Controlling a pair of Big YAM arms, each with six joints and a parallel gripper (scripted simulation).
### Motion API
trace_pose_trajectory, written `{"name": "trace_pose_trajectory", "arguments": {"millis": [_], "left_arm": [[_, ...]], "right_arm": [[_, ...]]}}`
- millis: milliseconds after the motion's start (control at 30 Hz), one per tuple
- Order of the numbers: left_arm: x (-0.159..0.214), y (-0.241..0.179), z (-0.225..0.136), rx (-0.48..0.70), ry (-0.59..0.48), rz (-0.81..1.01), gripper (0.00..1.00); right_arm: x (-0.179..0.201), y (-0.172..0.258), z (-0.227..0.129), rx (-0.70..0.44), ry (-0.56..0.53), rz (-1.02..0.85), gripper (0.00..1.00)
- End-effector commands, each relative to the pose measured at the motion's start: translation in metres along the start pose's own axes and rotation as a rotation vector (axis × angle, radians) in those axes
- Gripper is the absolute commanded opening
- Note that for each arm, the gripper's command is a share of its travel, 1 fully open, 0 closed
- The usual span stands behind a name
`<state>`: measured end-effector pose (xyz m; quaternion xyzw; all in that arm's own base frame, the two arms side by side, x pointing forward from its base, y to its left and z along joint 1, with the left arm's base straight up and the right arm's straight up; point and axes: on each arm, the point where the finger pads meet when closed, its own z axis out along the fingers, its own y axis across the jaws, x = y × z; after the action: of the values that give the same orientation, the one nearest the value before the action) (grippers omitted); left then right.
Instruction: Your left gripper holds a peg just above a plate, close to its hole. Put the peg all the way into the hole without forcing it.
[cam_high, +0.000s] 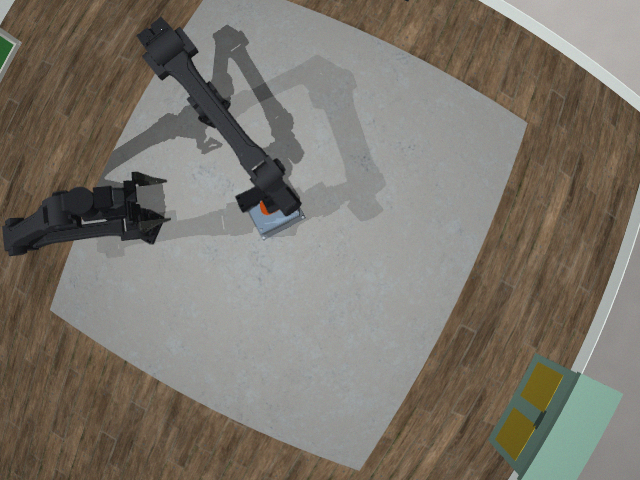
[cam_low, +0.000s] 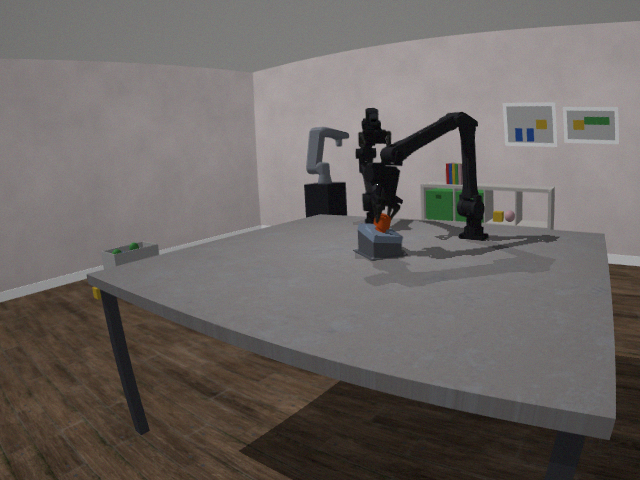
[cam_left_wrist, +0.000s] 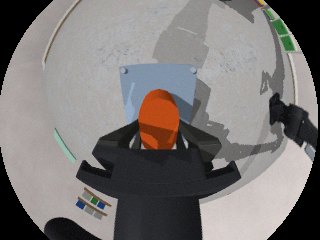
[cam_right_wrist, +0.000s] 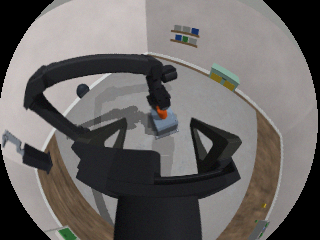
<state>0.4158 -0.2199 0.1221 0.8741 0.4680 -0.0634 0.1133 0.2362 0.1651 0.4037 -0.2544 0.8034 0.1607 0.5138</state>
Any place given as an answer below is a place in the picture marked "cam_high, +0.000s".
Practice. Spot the light blue metal plate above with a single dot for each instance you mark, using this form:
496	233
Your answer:
267	222

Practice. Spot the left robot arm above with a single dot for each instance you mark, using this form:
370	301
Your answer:
167	44

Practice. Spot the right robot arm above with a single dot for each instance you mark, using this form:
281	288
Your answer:
23	236

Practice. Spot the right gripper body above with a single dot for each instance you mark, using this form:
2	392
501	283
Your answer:
133	210

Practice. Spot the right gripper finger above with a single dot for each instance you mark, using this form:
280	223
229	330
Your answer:
145	226
144	180

